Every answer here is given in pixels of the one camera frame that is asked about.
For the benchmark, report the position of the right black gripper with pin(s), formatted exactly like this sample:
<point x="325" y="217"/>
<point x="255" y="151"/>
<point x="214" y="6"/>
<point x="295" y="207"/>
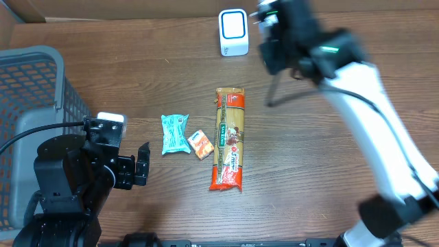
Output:
<point x="275" y="53"/>

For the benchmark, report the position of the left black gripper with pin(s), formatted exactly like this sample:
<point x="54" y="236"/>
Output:
<point x="127" y="171"/>

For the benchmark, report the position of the teal snack packet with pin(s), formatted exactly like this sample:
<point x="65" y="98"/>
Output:
<point x="174" y="139"/>

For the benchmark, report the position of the orange snack packet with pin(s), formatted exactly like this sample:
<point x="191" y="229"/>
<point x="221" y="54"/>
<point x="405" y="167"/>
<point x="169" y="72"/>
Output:
<point x="201" y="144"/>

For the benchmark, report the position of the spaghetti pasta packet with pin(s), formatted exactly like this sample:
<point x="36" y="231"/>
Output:
<point x="229" y="139"/>

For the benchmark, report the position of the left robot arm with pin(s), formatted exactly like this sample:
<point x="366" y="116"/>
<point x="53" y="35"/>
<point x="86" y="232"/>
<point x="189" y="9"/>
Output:
<point x="75" y="174"/>

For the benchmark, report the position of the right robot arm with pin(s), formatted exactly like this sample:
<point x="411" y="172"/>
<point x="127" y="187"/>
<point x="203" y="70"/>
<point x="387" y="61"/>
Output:
<point x="336" y="63"/>

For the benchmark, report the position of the grey plastic mesh basket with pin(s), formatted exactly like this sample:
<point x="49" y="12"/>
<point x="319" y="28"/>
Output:
<point x="34" y="92"/>

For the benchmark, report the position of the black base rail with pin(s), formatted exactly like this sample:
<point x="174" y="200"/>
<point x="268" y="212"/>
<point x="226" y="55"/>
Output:
<point x="151" y="240"/>

